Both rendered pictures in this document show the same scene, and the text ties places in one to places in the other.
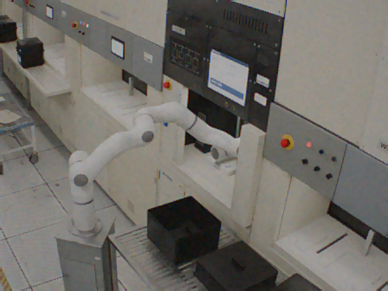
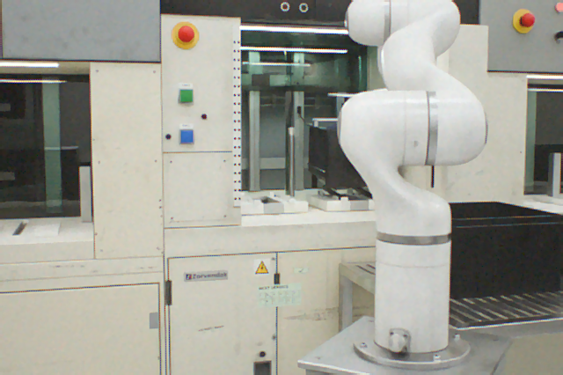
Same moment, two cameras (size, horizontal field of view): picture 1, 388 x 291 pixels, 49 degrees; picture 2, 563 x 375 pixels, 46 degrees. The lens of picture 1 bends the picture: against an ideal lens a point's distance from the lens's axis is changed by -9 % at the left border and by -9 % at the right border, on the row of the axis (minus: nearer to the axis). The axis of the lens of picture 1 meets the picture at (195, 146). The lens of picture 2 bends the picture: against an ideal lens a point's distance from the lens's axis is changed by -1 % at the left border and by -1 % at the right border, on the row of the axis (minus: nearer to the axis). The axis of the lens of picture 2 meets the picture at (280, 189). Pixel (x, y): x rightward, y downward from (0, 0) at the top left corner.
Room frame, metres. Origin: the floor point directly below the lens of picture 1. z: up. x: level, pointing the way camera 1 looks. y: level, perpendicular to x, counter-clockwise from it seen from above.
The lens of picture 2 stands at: (1.68, 1.62, 1.13)
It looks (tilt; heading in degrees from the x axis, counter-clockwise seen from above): 6 degrees down; 293
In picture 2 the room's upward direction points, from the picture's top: straight up
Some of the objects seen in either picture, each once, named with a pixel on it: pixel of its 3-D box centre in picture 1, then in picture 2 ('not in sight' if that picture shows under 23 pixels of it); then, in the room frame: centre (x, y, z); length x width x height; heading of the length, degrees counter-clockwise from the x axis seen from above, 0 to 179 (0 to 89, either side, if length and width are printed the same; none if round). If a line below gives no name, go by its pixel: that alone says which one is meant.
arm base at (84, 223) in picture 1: (83, 212); (412, 293); (1.89, 0.56, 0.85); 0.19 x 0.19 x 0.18
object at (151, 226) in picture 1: (183, 229); (477, 245); (1.84, 0.03, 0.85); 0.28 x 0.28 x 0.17; 37
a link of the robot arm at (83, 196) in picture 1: (80, 175); (394, 165); (1.92, 0.57, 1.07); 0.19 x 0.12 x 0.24; 16
